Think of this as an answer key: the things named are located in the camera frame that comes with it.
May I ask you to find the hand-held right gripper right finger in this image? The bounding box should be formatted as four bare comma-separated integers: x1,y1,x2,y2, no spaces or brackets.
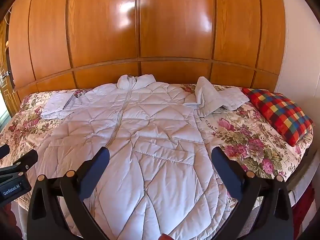
212,146,293,240

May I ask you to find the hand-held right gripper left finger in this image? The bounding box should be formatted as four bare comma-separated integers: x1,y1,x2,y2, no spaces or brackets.
26,147,110,240

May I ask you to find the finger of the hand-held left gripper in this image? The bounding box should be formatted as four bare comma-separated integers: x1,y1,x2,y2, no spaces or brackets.
0,149,39,178
0,145,11,159

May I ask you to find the white quilted jacket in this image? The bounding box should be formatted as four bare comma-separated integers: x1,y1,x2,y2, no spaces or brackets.
25,74,250,240

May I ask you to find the person's left forearm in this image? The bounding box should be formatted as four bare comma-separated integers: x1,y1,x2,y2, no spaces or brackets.
0,201,24,240

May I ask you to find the floral bedspread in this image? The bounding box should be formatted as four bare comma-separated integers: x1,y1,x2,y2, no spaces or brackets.
0,82,314,240

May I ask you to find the wooden door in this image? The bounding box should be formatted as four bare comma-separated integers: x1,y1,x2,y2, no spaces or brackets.
0,17,19,117

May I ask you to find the white mattress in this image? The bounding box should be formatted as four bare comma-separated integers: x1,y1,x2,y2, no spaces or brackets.
285,152,316,205

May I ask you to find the red cloth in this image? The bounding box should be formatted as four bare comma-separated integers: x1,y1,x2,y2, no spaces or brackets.
291,186,316,233

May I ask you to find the wooden wardrobe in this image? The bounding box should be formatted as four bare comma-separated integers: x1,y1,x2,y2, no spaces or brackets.
5,0,287,98

